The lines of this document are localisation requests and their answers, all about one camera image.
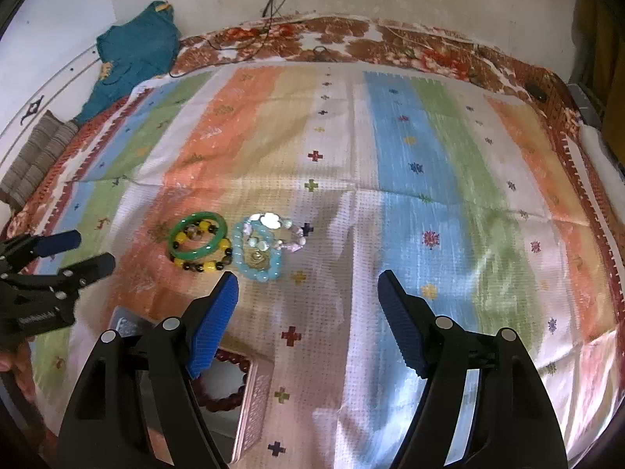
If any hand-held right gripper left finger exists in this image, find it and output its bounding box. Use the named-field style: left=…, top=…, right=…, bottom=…
left=57, top=271, right=240, bottom=469

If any striped brown folded cushion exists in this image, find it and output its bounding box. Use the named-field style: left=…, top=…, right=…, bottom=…
left=0, top=111, right=79, bottom=206

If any pink jewelry box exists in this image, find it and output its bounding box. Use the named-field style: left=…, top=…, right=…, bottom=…
left=110, top=305, right=274, bottom=465

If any person's left hand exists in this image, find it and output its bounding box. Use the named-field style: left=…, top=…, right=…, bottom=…
left=0, top=344, right=37, bottom=406

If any teal garment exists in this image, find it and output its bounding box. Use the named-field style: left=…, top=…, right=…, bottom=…
left=73, top=1, right=182, bottom=125

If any dark red beaded bracelet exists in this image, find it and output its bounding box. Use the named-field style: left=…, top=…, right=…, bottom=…
left=190, top=347, right=252, bottom=414

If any yellow and black beaded bracelet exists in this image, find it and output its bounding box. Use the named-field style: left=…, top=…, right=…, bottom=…
left=171, top=222, right=234, bottom=274

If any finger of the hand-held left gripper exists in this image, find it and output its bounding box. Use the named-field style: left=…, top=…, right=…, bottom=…
left=0, top=230, right=82, bottom=270
left=29, top=253, right=117, bottom=300

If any pink beaded flower bracelet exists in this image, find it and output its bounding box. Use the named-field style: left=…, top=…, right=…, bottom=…
left=243, top=212, right=313, bottom=254

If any yellow curtain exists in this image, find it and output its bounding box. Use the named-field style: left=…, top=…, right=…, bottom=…
left=573, top=0, right=625, bottom=152

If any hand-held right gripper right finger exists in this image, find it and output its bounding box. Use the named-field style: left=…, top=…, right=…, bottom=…
left=378, top=270, right=570, bottom=469

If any light blue beaded bracelet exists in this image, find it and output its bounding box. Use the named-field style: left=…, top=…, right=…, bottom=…
left=230, top=220, right=284, bottom=282

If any green jade bangle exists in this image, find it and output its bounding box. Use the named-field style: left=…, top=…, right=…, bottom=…
left=168, top=211, right=229, bottom=262

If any striped colourful blanket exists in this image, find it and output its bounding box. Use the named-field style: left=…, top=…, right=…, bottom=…
left=29, top=61, right=618, bottom=469

